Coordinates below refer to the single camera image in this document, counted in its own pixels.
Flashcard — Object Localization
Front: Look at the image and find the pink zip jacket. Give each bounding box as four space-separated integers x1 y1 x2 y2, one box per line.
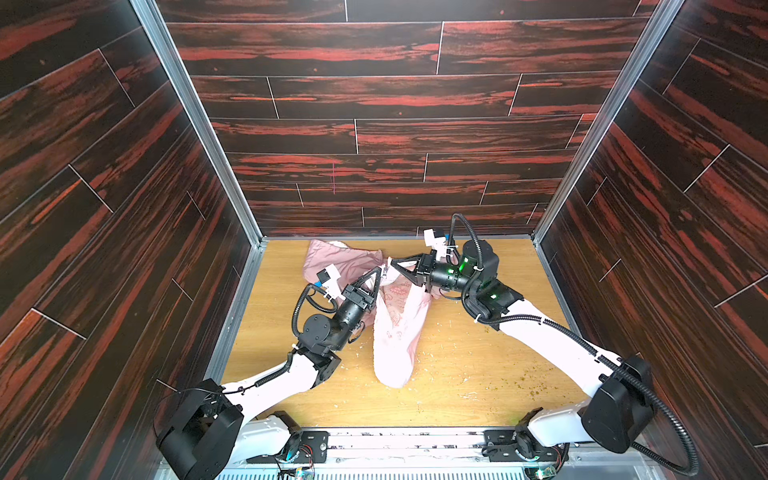
303 240 433 388

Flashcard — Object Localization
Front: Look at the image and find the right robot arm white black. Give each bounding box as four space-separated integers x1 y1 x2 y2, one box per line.
391 240 656 460

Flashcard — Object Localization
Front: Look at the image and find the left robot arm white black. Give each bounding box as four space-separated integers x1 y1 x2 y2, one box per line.
154 267 383 479

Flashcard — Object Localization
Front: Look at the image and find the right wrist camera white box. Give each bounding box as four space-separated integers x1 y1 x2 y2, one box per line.
423 229 448 261

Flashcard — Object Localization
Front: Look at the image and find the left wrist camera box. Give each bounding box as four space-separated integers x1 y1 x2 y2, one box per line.
316 264 343 300

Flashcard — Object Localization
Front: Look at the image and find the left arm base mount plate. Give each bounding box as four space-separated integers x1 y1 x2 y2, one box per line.
279 430 330 464

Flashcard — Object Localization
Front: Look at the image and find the aluminium front rail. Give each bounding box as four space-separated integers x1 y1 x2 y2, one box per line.
218 427 666 479

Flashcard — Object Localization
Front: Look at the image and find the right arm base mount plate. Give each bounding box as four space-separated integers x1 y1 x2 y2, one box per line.
481 429 570 464

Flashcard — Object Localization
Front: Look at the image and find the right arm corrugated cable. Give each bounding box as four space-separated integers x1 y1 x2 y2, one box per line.
449 212 701 478

